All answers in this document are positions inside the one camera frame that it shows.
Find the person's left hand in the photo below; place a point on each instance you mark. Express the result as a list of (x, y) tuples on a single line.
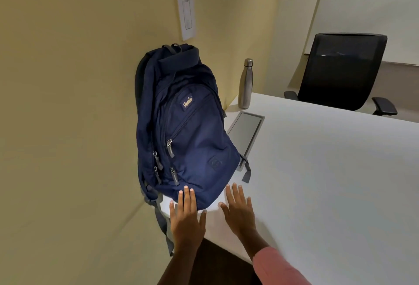
[(187, 226)]

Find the person's right hand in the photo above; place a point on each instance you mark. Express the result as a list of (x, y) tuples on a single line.
[(240, 219)]

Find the person's right little finger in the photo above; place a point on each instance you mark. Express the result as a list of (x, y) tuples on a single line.
[(249, 206)]

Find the person's right middle finger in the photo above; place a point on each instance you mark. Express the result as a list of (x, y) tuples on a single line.
[(236, 195)]

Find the person's left middle finger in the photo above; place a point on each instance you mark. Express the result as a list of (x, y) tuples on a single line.
[(187, 199)]

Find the person's right thumb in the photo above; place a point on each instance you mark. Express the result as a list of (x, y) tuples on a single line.
[(224, 210)]

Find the person's left little finger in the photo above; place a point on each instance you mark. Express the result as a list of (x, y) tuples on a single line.
[(172, 210)]

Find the person's left thumb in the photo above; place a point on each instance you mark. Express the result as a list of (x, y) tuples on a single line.
[(203, 221)]

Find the person's right forearm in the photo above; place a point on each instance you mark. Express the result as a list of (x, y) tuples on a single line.
[(278, 266)]

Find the person's left forearm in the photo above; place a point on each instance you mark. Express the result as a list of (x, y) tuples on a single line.
[(178, 266)]

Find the navy blue backpack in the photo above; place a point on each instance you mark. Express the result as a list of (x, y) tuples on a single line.
[(190, 131)]

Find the stainless steel water bottle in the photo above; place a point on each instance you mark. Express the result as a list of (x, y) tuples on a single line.
[(245, 87)]

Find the black mesh office chair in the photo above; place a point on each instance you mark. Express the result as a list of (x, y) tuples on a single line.
[(340, 72)]

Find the white paper wall notice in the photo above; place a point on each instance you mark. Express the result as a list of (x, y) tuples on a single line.
[(185, 13)]

